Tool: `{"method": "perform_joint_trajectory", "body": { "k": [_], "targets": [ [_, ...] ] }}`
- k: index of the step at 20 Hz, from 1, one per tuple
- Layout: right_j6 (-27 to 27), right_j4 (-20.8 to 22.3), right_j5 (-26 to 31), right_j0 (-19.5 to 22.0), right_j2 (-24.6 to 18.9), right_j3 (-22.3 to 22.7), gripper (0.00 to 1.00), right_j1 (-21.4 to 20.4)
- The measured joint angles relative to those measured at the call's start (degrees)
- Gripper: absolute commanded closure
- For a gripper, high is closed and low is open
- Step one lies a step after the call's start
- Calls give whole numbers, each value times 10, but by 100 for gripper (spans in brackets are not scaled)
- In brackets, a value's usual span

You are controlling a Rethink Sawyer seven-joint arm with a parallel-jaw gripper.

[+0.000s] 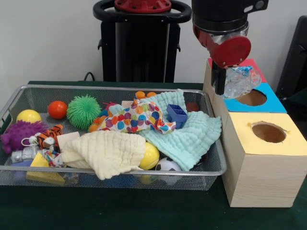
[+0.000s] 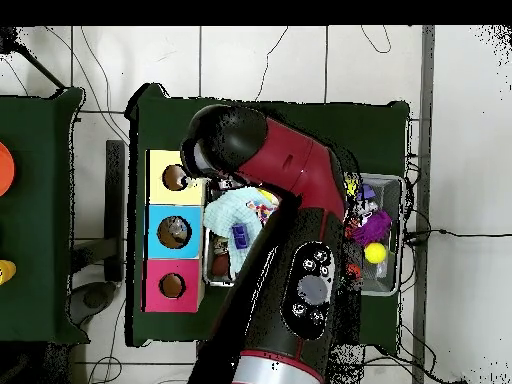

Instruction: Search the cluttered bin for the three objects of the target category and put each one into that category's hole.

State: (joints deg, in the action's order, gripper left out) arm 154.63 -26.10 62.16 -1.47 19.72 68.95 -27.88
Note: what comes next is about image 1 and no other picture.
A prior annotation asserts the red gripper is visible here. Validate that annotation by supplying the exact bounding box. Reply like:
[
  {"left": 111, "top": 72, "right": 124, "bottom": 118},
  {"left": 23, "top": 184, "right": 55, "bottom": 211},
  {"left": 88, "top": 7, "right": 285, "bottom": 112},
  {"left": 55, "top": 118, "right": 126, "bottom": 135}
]
[{"left": 192, "top": 23, "right": 252, "bottom": 96}]

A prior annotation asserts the small blue-white plastic packet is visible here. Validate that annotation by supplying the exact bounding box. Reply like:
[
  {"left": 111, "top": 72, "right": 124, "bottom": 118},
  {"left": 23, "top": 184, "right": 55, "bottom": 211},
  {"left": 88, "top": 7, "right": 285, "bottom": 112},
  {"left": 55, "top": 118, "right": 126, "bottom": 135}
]
[{"left": 222, "top": 65, "right": 262, "bottom": 100}]

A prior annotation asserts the colourful polka dot cloth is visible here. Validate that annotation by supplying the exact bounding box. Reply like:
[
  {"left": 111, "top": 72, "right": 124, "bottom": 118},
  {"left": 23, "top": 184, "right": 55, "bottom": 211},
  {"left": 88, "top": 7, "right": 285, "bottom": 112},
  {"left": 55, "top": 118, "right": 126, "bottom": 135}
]
[{"left": 97, "top": 94, "right": 177, "bottom": 135}]

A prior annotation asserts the cream waffle cloth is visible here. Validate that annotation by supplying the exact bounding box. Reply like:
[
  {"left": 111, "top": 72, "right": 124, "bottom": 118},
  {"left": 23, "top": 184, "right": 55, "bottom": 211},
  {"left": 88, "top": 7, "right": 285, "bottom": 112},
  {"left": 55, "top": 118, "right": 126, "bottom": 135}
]
[{"left": 61, "top": 131, "right": 146, "bottom": 180}]

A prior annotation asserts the wooden box with three holes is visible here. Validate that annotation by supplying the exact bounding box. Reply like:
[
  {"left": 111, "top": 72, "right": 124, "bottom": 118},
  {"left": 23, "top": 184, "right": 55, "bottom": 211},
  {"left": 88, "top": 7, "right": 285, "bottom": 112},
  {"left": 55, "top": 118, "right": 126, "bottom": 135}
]
[{"left": 202, "top": 57, "right": 307, "bottom": 208}]

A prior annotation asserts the blue plastic building block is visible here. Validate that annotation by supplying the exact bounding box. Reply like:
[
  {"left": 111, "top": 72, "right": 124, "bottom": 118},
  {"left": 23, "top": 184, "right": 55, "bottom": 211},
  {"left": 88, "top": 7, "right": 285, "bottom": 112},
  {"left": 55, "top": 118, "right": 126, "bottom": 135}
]
[{"left": 166, "top": 103, "right": 189, "bottom": 129}]

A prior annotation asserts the mint green waffle cloth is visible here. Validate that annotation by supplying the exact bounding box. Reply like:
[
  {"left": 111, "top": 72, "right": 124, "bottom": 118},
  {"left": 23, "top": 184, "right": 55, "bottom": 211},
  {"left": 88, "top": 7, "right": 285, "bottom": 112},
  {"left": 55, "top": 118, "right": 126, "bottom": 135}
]
[{"left": 109, "top": 89, "right": 223, "bottom": 171}]

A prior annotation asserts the black upright panel stand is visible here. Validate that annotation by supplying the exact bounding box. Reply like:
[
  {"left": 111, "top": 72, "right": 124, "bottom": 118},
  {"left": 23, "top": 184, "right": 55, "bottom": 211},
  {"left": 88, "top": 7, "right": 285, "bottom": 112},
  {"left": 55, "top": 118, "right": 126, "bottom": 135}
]
[{"left": 275, "top": 15, "right": 307, "bottom": 101}]

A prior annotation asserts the dark green table cloth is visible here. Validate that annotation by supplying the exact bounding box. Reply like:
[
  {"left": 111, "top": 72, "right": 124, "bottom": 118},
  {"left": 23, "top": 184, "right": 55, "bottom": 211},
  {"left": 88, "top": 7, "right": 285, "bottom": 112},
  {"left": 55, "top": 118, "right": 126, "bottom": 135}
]
[
  {"left": 0, "top": 80, "right": 307, "bottom": 230},
  {"left": 282, "top": 94, "right": 307, "bottom": 120}
]

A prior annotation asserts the small black-white soccer ball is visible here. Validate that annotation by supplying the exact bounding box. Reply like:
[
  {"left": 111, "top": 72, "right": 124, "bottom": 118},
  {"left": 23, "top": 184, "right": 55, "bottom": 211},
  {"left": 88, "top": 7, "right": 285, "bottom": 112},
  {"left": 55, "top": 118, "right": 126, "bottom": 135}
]
[{"left": 155, "top": 157, "right": 183, "bottom": 186}]

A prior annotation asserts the green spiky rubber ball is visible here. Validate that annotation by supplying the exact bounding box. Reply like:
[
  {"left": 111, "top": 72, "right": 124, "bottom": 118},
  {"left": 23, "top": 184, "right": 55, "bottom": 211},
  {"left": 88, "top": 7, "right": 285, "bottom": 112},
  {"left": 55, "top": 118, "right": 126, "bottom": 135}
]
[{"left": 66, "top": 94, "right": 102, "bottom": 130}]

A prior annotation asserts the red-orange ball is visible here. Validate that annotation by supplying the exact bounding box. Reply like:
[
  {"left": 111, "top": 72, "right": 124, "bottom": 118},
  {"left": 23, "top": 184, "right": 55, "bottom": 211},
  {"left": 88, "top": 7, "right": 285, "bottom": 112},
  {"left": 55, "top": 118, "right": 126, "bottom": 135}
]
[{"left": 47, "top": 100, "right": 69, "bottom": 120}]

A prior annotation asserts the plain yellow ball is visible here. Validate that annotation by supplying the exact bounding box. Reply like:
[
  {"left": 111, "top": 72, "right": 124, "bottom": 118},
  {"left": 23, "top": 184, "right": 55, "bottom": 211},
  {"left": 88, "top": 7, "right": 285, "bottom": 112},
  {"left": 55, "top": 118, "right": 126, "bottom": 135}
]
[{"left": 16, "top": 109, "right": 42, "bottom": 124}]

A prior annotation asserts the yellow wedge block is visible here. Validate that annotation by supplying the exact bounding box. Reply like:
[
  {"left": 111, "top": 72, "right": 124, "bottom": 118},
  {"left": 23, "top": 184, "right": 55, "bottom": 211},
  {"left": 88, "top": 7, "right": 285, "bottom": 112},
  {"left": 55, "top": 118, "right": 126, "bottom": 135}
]
[{"left": 25, "top": 153, "right": 66, "bottom": 184}]

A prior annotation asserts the purple knobbly rubber toy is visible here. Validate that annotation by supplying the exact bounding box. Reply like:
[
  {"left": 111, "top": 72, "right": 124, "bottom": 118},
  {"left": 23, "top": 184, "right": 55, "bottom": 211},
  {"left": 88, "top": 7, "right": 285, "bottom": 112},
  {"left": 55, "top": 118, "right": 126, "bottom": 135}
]
[{"left": 0, "top": 120, "right": 50, "bottom": 154}]

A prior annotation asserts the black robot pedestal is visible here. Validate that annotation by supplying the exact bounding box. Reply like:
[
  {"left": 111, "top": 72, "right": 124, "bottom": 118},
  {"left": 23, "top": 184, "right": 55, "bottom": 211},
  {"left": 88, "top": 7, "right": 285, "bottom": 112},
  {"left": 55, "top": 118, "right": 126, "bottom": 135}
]
[{"left": 93, "top": 0, "right": 193, "bottom": 83}]

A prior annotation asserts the silver wire mesh bin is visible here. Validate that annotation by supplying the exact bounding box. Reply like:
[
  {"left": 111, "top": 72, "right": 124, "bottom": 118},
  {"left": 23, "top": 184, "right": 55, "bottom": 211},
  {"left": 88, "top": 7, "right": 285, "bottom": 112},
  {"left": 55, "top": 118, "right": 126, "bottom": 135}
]
[{"left": 0, "top": 84, "right": 228, "bottom": 191}]

